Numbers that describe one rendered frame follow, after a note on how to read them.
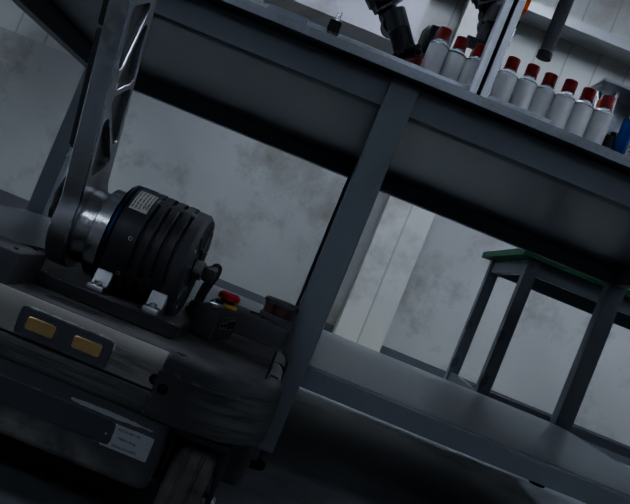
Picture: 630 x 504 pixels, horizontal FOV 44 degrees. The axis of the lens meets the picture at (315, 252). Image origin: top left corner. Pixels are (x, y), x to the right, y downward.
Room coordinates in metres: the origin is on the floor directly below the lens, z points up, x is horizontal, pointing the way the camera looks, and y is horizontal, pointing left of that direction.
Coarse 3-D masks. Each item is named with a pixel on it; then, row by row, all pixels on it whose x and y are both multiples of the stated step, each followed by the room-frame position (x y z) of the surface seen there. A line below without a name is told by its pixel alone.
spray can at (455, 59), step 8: (456, 40) 1.95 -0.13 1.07; (464, 40) 1.94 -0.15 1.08; (456, 48) 1.94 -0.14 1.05; (464, 48) 1.94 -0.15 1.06; (448, 56) 1.94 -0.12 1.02; (456, 56) 1.93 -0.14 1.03; (464, 56) 1.94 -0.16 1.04; (448, 64) 1.93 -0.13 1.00; (456, 64) 1.93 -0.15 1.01; (440, 72) 1.94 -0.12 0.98; (448, 72) 1.93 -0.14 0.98; (456, 72) 1.93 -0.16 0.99; (456, 80) 1.94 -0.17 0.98
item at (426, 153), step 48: (48, 0) 2.13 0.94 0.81; (96, 0) 1.90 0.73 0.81; (240, 0) 1.48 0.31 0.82; (144, 48) 2.25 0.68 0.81; (192, 48) 2.00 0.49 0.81; (336, 48) 1.49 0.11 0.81; (240, 96) 2.39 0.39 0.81; (288, 96) 2.10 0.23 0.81; (336, 96) 1.88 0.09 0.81; (480, 96) 1.48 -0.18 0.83; (336, 144) 2.55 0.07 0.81; (432, 144) 1.97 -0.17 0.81; (576, 144) 1.48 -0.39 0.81; (432, 192) 2.72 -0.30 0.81; (480, 192) 2.36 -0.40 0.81; (528, 192) 2.08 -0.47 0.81; (576, 192) 1.86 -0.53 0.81; (576, 240) 2.51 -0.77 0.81; (624, 240) 2.19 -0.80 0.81
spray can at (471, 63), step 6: (474, 48) 1.95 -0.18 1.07; (480, 48) 1.94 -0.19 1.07; (474, 54) 1.94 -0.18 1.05; (480, 54) 1.94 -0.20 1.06; (468, 60) 1.94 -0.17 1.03; (474, 60) 1.93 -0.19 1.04; (468, 66) 1.93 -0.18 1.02; (474, 66) 1.93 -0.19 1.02; (462, 72) 1.94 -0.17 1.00; (468, 72) 1.93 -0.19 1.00; (462, 78) 1.94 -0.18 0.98; (468, 78) 1.93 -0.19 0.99; (468, 84) 1.93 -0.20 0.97
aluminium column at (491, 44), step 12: (504, 0) 1.81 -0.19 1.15; (516, 0) 1.79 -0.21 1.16; (504, 12) 1.78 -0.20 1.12; (516, 12) 1.78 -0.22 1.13; (504, 24) 1.79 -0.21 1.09; (516, 24) 1.78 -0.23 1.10; (492, 36) 1.78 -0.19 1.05; (504, 36) 1.78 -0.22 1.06; (492, 48) 1.78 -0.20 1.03; (504, 48) 1.78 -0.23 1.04; (480, 60) 1.81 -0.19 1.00; (492, 60) 1.79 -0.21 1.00; (480, 72) 1.78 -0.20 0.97; (492, 72) 1.78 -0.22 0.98; (480, 84) 1.79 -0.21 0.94; (492, 84) 1.78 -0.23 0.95
